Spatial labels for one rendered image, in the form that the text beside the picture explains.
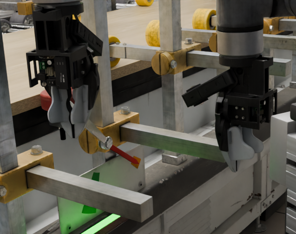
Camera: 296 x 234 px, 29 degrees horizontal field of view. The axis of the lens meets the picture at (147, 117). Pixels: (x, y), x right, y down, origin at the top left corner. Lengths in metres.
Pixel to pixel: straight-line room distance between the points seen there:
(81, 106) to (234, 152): 0.29
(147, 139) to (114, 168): 0.10
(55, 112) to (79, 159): 0.53
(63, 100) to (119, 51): 0.54
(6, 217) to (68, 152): 0.43
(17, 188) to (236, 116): 0.38
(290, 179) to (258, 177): 1.62
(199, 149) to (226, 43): 0.22
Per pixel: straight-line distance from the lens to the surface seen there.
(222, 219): 2.23
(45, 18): 0.83
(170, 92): 1.32
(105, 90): 1.12
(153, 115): 1.64
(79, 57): 0.86
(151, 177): 1.31
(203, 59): 1.31
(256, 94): 0.97
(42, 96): 1.25
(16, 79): 1.44
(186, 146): 1.07
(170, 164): 1.38
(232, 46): 0.95
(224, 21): 0.95
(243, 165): 1.75
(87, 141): 1.13
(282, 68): 1.22
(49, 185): 0.96
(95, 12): 1.08
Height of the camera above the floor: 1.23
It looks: 18 degrees down
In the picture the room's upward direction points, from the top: 3 degrees counter-clockwise
